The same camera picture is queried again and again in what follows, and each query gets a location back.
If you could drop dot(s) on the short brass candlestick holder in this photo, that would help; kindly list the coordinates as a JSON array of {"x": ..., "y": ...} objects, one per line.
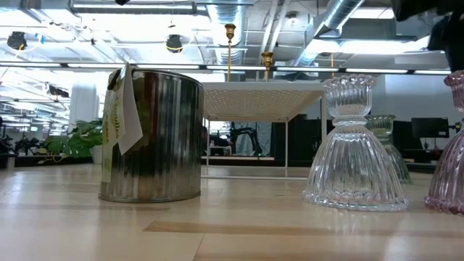
[{"x": 267, "y": 58}]

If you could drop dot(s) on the tall brass candlestick holder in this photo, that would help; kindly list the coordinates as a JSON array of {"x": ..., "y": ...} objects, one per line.
[{"x": 230, "y": 30}]

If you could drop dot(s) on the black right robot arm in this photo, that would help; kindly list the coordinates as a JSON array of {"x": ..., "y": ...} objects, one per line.
[{"x": 453, "y": 36}]

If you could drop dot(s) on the black background robot arm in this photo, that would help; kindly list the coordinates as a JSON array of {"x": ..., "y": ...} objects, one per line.
[{"x": 248, "y": 134}]

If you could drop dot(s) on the printed paper candle label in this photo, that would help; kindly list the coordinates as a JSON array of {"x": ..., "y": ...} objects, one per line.
[{"x": 110, "y": 145}]

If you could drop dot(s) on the clear glass candle holder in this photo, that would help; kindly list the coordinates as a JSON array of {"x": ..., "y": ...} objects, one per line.
[{"x": 353, "y": 166}]

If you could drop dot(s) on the green glass candle holder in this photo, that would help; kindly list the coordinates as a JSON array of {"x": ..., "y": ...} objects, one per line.
[{"x": 380, "y": 125}]

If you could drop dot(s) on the pink glass candle holder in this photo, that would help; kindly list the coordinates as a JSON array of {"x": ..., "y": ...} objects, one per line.
[{"x": 449, "y": 174}]

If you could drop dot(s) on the white perforated metal shelf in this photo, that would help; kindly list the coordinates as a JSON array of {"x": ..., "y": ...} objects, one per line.
[{"x": 261, "y": 87}]

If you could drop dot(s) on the black background cabinet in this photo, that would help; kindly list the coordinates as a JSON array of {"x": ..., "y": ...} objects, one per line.
[{"x": 301, "y": 139}]

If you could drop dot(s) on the ribbed metal tin can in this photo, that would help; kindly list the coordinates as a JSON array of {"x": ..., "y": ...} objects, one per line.
[{"x": 163, "y": 145}]

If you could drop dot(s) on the long ceiling light strip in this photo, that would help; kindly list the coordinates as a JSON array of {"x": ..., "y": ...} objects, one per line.
[{"x": 308, "y": 69}]

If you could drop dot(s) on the white paper tag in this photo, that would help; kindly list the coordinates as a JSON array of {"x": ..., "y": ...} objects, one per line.
[{"x": 130, "y": 119}]

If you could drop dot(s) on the black round ceiling fixture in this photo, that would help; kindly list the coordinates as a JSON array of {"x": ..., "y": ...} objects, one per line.
[
  {"x": 174, "y": 43},
  {"x": 16, "y": 40}
]

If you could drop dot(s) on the white plant pot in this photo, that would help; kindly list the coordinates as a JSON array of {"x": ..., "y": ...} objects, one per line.
[{"x": 97, "y": 154}]

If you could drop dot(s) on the green leafy plant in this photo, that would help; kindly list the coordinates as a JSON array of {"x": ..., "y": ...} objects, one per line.
[{"x": 79, "y": 139}]

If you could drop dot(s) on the black computer monitor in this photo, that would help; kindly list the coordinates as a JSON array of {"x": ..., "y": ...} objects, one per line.
[{"x": 429, "y": 127}]

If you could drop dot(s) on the silver round ceiling duct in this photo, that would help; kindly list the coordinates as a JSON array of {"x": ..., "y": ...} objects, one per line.
[
  {"x": 228, "y": 14},
  {"x": 337, "y": 14}
]

